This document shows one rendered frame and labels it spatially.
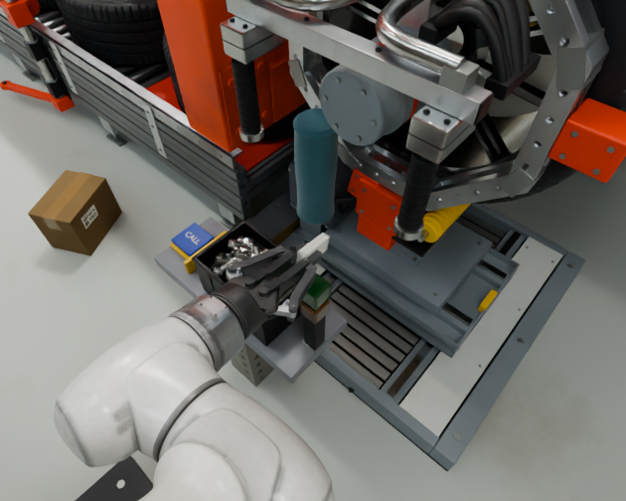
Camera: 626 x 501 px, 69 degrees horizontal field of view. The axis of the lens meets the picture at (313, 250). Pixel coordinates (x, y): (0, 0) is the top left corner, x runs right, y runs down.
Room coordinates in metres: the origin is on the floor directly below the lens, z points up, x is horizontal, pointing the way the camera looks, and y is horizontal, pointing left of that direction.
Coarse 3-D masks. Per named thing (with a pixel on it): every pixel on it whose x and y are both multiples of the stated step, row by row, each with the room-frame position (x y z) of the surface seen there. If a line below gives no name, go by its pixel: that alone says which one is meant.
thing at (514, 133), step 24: (384, 0) 1.07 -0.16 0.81; (336, 24) 0.95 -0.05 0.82; (360, 24) 1.00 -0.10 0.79; (480, 48) 0.75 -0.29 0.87; (480, 72) 0.73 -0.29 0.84; (528, 96) 0.67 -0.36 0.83; (408, 120) 0.89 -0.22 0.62; (480, 120) 0.71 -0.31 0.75; (504, 120) 0.86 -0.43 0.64; (528, 120) 0.80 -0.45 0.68; (384, 144) 0.82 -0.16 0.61; (480, 144) 0.77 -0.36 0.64; (504, 144) 0.69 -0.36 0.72; (456, 168) 0.70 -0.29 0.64
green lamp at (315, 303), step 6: (318, 276) 0.42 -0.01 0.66; (318, 282) 0.41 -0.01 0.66; (324, 282) 0.41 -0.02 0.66; (312, 288) 0.40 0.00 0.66; (318, 288) 0.40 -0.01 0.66; (324, 288) 0.40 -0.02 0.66; (330, 288) 0.41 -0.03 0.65; (306, 294) 0.39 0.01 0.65; (312, 294) 0.39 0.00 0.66; (318, 294) 0.39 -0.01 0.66; (324, 294) 0.39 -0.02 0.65; (306, 300) 0.39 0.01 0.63; (312, 300) 0.38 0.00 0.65; (318, 300) 0.38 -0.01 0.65; (324, 300) 0.39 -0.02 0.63; (312, 306) 0.38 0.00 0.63; (318, 306) 0.38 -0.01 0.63
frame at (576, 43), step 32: (544, 0) 0.59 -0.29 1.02; (576, 0) 0.61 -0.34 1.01; (544, 32) 0.58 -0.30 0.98; (576, 32) 0.56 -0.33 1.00; (288, 64) 0.89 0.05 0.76; (320, 64) 0.90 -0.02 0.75; (576, 64) 0.54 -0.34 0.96; (576, 96) 0.54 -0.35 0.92; (544, 128) 0.55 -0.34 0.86; (352, 160) 0.77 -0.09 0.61; (384, 160) 0.77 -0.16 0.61; (512, 160) 0.61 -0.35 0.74; (544, 160) 0.53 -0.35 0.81; (448, 192) 0.62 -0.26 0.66; (480, 192) 0.58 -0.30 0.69; (512, 192) 0.55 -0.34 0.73
